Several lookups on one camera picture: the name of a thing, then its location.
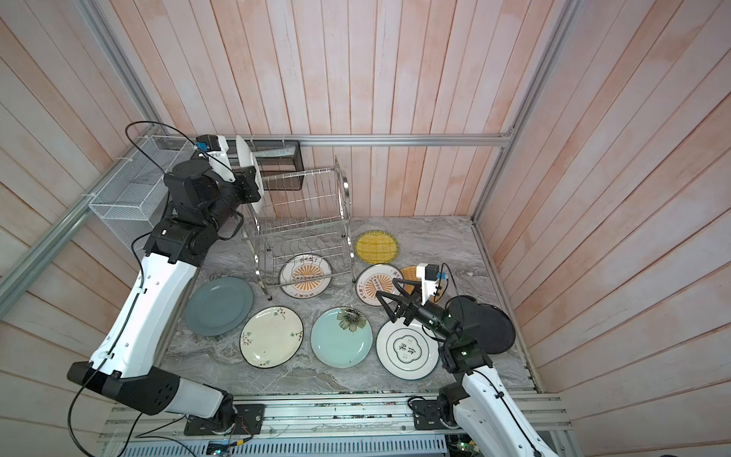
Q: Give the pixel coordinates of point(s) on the white plate green clover motif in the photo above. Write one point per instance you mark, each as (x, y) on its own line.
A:
(406, 351)

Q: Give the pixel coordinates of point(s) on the stainless steel dish rack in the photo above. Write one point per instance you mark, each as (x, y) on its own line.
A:
(315, 220)

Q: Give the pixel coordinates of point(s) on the orange sunburst plate under rack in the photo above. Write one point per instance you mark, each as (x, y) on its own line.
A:
(305, 276)

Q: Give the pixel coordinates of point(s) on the orange sunburst plate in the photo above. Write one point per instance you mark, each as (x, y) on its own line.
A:
(305, 276)
(373, 279)

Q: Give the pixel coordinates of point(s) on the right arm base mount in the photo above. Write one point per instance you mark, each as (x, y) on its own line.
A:
(430, 414)

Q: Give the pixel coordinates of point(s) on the dark teal ceramic plate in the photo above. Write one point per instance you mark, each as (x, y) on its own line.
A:
(219, 306)

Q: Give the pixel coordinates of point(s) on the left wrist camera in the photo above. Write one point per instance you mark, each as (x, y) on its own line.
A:
(215, 148)

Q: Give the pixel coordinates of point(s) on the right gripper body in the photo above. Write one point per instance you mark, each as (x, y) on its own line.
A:
(421, 315)

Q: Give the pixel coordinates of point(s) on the black mesh wall basket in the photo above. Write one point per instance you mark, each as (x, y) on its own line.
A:
(274, 157)

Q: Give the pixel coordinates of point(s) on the black round plate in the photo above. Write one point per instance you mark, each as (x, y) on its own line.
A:
(487, 324)

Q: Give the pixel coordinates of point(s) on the white wire mesh shelf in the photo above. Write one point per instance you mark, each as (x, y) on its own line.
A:
(132, 202)

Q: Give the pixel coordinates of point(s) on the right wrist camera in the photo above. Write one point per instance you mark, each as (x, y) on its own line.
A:
(430, 277)

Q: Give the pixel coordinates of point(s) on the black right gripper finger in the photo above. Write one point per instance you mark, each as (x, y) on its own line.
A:
(410, 289)
(392, 303)

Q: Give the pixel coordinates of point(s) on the cream floral plate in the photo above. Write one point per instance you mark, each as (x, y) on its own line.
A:
(271, 337)

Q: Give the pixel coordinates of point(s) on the light green flower plate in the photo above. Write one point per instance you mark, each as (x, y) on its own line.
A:
(341, 338)

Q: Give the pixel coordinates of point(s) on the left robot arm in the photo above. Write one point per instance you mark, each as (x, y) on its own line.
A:
(201, 200)

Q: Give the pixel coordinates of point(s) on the yellow green woven plate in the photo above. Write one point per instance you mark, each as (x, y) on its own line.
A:
(377, 247)

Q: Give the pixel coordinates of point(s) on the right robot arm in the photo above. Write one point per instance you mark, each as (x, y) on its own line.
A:
(478, 401)

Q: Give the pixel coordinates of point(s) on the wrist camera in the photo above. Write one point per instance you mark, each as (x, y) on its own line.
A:
(430, 277)
(215, 148)

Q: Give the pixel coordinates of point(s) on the orange woven bamboo plate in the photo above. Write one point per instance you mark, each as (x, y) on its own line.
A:
(410, 273)

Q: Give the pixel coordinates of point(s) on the white plate with text rim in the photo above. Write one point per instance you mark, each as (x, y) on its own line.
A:
(247, 160)

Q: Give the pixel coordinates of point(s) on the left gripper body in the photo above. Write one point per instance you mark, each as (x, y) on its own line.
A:
(244, 187)

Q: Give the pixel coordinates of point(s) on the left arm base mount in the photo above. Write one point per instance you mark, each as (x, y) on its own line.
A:
(235, 418)

